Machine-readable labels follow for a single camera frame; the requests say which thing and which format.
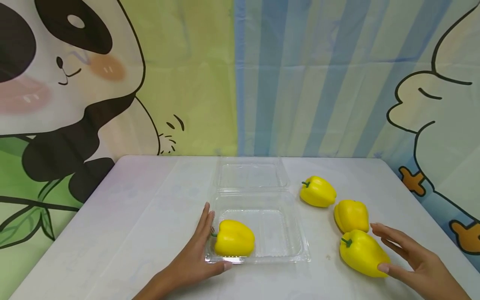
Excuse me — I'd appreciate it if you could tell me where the person's right forearm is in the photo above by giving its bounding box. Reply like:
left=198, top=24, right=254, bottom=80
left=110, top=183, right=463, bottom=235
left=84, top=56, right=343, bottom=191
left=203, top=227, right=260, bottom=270
left=418, top=273, right=472, bottom=300

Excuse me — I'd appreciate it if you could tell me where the large yellow bell pepper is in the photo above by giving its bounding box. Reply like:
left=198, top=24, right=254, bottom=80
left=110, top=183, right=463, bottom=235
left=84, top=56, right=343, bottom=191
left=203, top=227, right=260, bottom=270
left=339, top=229, right=391, bottom=278

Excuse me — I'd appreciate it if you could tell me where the clear plastic clamshell container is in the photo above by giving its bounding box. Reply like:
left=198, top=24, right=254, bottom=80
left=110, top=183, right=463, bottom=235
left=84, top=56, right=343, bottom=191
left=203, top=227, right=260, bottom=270
left=204, top=156, right=311, bottom=265

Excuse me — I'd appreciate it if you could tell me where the person's left hand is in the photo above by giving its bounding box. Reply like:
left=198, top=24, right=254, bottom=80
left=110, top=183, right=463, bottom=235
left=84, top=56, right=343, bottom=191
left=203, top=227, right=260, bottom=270
left=163, top=202, right=233, bottom=293

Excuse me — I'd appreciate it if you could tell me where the person's right hand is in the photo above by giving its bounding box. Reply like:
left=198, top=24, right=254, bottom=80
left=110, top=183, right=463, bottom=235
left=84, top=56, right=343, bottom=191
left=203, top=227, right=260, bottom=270
left=370, top=222, right=450, bottom=296

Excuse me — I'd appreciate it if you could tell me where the person's left forearm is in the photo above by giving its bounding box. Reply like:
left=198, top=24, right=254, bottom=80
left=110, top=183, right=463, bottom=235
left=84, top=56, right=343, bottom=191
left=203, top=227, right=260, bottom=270
left=132, top=270, right=188, bottom=300

